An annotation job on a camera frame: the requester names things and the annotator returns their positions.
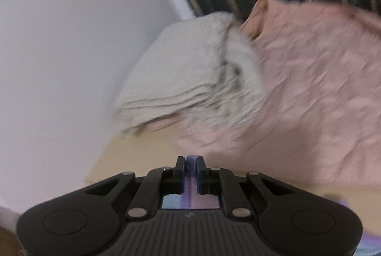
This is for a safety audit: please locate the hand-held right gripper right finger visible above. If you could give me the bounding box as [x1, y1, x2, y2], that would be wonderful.
[195, 155, 296, 219]

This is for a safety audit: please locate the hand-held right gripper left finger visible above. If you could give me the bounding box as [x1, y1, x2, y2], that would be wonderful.
[86, 155, 186, 220]

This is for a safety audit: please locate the blue and pink garment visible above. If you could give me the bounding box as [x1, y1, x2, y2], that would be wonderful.
[161, 155, 381, 256]

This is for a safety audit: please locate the cream knitted fringed blanket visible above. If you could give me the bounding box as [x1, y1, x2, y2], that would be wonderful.
[113, 12, 267, 139]

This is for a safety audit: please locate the pink quilted jacket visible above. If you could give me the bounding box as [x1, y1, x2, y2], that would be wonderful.
[146, 0, 381, 186]

